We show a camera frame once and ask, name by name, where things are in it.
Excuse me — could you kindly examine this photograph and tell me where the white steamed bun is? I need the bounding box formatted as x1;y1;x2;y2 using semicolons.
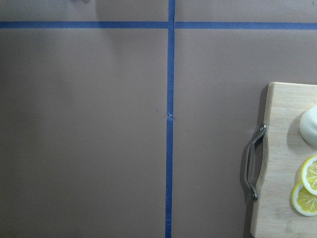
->
299;106;317;147

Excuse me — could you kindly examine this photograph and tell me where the wooden cutting board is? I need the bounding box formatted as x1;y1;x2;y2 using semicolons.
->
250;82;317;238

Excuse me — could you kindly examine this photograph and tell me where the upper lemon slice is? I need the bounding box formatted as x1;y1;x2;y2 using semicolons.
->
301;156;317;195

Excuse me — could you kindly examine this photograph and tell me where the lemon slice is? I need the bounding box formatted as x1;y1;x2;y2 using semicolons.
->
301;156;317;195
291;182;317;217

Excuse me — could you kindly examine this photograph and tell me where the lower lemon slice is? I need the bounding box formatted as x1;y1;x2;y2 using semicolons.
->
291;182;317;217

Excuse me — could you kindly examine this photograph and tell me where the metal cutting board handle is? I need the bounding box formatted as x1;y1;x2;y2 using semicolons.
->
246;123;267;201

